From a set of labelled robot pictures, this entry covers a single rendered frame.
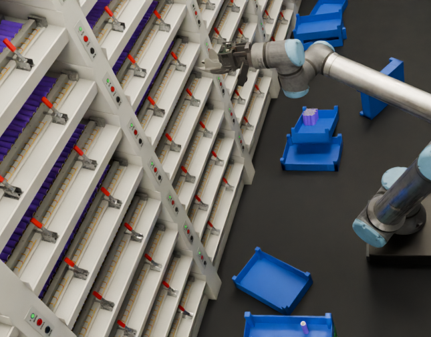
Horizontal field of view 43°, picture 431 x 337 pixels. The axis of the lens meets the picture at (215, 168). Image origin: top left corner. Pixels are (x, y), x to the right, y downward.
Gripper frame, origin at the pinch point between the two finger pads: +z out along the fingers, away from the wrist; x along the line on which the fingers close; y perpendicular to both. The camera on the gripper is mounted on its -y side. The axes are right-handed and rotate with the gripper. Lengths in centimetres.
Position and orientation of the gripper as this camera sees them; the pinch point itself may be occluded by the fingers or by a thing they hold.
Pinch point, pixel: (204, 66)
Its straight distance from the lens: 205.4
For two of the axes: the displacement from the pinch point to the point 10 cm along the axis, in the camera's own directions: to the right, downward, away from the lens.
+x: -2.7, 7.4, -6.1
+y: -3.2, -6.7, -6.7
